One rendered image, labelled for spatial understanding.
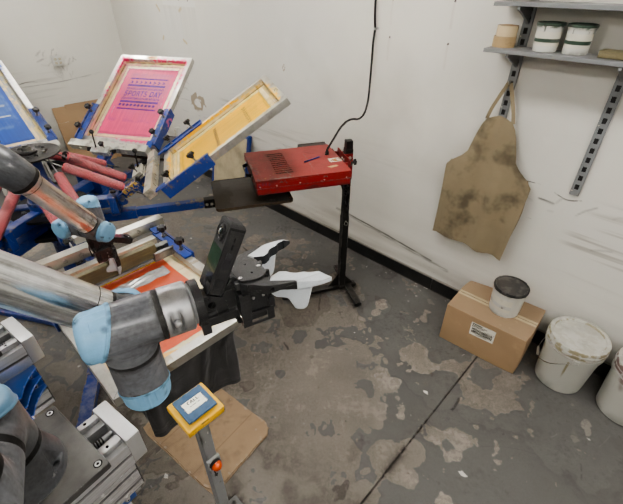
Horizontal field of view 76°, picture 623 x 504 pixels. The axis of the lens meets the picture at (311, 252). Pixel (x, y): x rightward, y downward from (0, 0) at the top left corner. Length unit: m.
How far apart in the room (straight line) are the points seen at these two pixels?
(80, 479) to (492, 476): 1.94
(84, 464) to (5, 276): 0.47
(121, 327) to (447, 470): 2.03
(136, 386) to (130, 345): 0.08
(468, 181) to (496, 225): 0.33
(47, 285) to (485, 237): 2.50
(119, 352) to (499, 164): 2.34
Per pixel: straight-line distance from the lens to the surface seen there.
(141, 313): 0.58
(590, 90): 2.49
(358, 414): 2.46
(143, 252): 1.92
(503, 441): 2.58
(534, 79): 2.54
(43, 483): 0.98
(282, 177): 2.31
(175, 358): 1.47
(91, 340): 0.59
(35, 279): 0.69
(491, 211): 2.71
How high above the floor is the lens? 2.06
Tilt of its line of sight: 35 degrees down
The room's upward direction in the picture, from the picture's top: straight up
